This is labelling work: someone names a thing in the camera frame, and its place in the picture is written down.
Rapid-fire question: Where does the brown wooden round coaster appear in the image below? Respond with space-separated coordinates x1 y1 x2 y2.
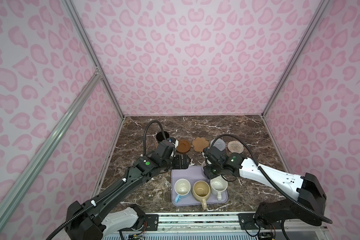
177 140 191 153

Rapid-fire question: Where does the blue-grey woven round coaster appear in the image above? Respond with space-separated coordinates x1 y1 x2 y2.
211 139 226 151

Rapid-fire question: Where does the cork paw-shaped coaster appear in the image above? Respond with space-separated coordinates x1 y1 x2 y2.
192 137 210 153

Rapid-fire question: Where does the beige speckled woven coaster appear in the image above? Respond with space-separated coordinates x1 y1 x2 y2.
228 141 245 154

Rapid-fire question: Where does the white mug lavender outside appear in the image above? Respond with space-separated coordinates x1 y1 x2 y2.
202 162 207 175

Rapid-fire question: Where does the black mug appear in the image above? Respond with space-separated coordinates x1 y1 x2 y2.
156 131 170 143

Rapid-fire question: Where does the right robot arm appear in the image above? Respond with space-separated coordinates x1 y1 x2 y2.
203 147 332 226

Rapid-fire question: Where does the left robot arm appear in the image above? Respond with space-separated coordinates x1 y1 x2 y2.
64 140 190 240

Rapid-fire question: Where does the lavender serving tray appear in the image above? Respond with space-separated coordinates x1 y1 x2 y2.
170 165 229 207

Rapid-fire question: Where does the yellow beige mug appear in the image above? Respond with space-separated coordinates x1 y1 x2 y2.
192 181 211 210

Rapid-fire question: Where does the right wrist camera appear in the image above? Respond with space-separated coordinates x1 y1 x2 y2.
202 147 210 155

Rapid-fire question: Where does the white mug blue handle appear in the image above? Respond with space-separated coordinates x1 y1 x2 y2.
174 179 191 204

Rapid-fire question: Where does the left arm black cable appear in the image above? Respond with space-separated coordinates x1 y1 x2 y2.
142 119 169 157

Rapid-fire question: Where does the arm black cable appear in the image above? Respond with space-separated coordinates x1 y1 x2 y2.
142 119 169 157
210 133 333 225

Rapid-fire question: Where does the aluminium front rail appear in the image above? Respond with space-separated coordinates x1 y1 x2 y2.
68 211 331 240

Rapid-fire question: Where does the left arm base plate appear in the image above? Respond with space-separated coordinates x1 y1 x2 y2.
137 214 159 232

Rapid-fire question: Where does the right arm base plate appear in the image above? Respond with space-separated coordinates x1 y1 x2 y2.
238 213 282 231

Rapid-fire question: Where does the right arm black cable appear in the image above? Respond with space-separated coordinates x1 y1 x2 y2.
210 133 333 225

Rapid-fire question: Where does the aluminium frame diagonal beam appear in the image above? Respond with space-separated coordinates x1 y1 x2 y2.
0 71 103 233

